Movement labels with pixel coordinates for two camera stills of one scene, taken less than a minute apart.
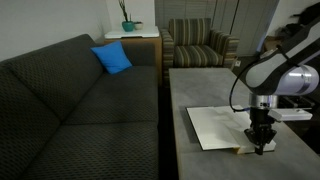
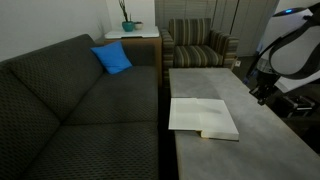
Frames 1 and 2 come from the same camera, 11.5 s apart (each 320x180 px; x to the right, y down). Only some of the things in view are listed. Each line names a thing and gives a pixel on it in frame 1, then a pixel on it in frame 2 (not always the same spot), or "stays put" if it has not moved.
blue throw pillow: [113, 56] stays put
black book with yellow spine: [224, 127] → [210, 117]
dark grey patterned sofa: [65, 116] stays put
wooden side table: [157, 40] stays put
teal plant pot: [128, 26] stays put
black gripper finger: [257, 150] → [261, 100]
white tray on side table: [144, 32] stays put
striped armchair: [191, 43] stays put
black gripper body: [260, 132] → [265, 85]
